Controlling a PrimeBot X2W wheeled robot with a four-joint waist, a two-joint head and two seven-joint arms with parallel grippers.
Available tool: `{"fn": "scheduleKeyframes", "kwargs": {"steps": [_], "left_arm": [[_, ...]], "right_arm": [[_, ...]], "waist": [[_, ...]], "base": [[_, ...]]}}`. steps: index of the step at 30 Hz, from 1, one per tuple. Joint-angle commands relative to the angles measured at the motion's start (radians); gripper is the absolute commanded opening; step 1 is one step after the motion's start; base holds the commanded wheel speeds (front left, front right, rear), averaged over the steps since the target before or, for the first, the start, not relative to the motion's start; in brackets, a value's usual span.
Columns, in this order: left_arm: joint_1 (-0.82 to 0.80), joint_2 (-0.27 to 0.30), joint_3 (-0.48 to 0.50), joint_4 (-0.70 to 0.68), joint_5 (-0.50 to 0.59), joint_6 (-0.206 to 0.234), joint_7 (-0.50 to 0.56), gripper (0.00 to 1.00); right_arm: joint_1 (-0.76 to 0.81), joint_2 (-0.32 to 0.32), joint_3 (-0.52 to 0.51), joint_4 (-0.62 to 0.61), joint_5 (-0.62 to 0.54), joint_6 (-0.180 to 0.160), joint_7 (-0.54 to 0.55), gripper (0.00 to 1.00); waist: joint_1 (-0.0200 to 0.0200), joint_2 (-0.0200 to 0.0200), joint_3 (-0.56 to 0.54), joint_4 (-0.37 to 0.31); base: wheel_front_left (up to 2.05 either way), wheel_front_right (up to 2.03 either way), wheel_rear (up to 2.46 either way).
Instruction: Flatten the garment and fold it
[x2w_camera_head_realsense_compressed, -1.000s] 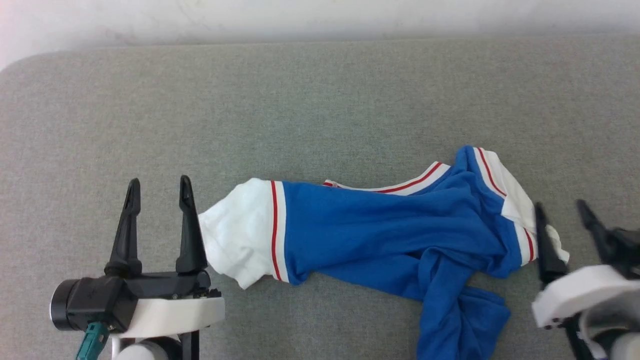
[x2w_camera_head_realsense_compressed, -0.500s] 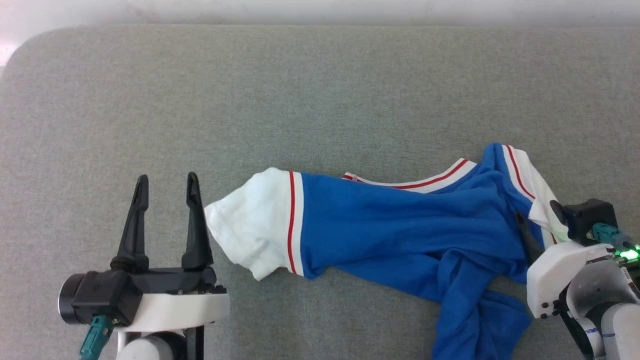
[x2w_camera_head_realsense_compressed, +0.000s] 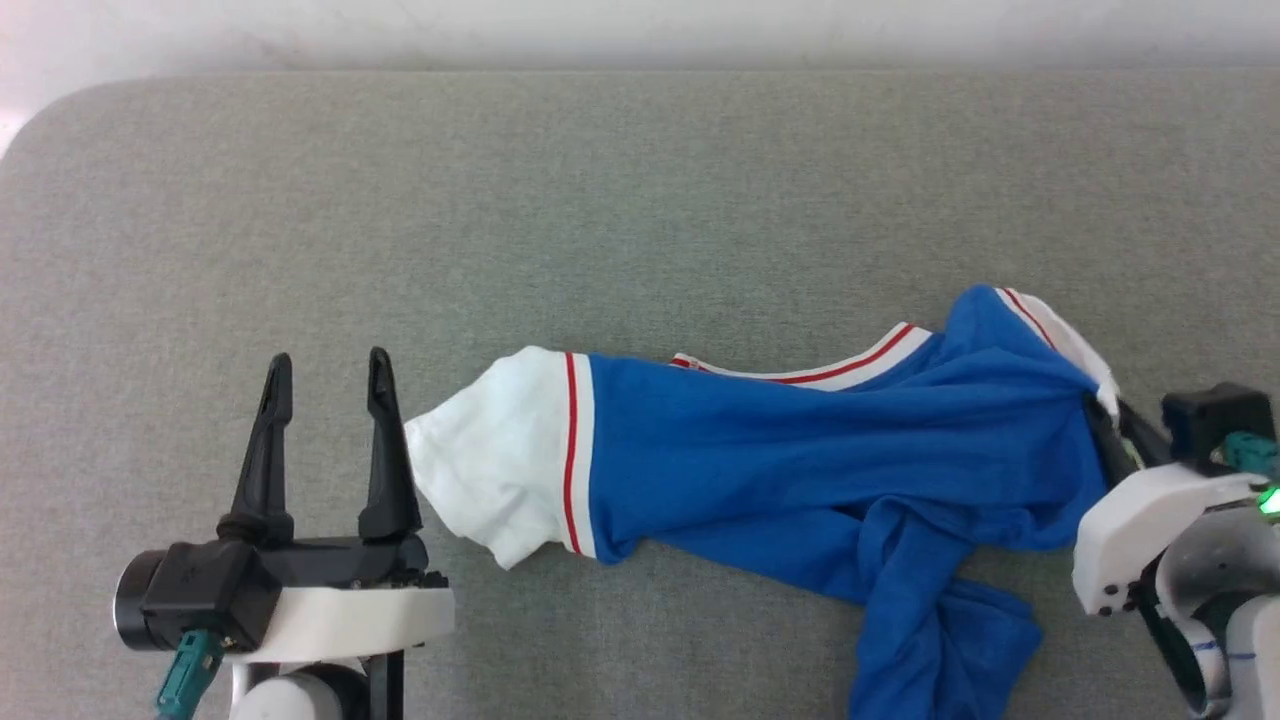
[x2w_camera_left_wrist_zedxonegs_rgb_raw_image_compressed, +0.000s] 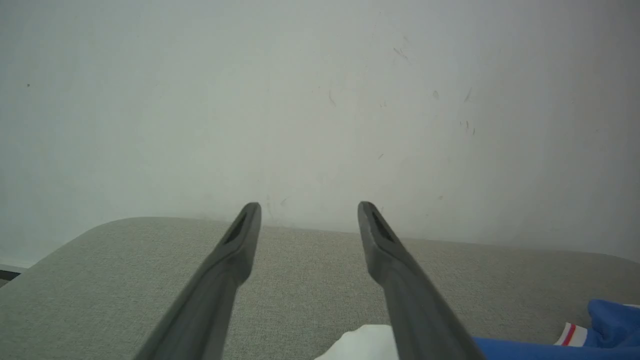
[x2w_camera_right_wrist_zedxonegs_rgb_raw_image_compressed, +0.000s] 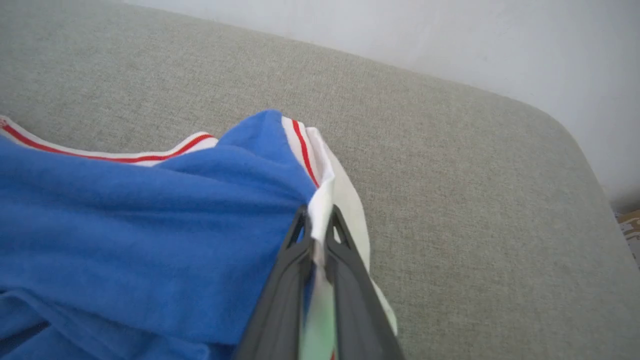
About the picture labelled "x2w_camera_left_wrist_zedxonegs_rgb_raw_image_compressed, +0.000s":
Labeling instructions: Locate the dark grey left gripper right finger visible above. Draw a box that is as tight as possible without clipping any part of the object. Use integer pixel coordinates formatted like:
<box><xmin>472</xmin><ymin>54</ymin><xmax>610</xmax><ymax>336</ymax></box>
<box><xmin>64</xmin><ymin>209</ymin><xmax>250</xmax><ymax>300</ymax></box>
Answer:
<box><xmin>357</xmin><ymin>201</ymin><xmax>486</xmax><ymax>360</ymax></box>

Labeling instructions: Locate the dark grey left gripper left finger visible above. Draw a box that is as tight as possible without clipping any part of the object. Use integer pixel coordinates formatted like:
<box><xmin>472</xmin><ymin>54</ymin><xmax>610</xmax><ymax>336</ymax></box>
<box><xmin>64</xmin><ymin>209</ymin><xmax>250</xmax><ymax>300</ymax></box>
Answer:
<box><xmin>134</xmin><ymin>202</ymin><xmax>263</xmax><ymax>360</ymax></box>

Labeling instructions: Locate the blue polo shirt white collar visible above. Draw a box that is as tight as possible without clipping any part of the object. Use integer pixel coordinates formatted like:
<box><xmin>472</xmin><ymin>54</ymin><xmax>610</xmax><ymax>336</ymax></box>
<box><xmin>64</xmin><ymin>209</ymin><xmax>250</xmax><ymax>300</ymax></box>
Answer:
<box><xmin>315</xmin><ymin>298</ymin><xmax>640</xmax><ymax>360</ymax></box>

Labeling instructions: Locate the wall baseboard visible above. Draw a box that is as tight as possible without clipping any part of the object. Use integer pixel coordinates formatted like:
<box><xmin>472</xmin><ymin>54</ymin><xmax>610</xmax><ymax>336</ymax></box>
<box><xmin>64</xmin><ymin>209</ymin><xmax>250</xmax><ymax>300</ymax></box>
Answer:
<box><xmin>0</xmin><ymin>263</ymin><xmax>29</xmax><ymax>282</ymax></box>

